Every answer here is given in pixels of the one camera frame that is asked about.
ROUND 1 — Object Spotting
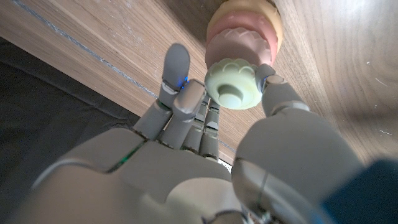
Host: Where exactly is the pink toy ring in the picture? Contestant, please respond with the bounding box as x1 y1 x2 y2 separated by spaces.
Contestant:
205 27 273 71

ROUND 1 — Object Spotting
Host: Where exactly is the green toy ring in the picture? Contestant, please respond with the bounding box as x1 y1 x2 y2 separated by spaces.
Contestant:
204 58 265 111

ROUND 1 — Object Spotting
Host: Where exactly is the red toy ring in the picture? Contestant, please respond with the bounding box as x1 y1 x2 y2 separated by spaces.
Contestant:
206 11 279 65

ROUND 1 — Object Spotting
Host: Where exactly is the orange toy ring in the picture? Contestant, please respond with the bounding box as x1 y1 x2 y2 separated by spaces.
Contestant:
207 0 284 54

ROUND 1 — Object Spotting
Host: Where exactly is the black backdrop curtain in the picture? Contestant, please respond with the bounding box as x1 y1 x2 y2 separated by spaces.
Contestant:
0 36 142 224

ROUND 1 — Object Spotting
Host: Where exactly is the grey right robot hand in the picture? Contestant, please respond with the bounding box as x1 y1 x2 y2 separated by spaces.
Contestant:
9 42 364 224

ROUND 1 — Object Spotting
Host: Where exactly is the blue right wrist connector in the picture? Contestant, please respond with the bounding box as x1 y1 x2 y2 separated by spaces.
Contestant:
320 158 398 224

